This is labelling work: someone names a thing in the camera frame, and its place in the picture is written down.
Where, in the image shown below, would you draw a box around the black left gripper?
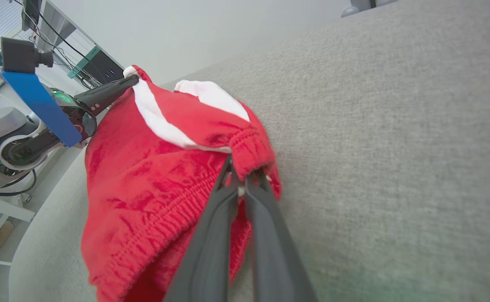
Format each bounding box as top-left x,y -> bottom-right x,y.
51,75 -> 140,146

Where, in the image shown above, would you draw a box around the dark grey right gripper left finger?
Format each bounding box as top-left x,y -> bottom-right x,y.
165,155 -> 240,302

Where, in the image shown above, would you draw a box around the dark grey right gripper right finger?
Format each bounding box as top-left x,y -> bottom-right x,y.
245,169 -> 317,302

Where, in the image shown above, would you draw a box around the red white basketball shorts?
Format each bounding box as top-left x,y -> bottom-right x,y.
81,65 -> 282,302

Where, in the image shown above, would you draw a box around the black computer case teal edge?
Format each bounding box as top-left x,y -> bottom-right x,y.
68,46 -> 125,86

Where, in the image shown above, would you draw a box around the black mounted device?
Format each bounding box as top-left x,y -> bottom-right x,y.
21,0 -> 42,32

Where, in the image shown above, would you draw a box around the grey fabric sofa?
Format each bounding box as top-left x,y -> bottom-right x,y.
9,0 -> 490,302

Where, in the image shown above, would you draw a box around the blue left camera mount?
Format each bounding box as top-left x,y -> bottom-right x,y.
1,70 -> 83,148

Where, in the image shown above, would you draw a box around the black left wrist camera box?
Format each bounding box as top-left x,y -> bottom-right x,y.
0,37 -> 55,74

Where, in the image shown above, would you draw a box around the white shelf frame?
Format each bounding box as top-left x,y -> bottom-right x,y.
0,196 -> 36,269

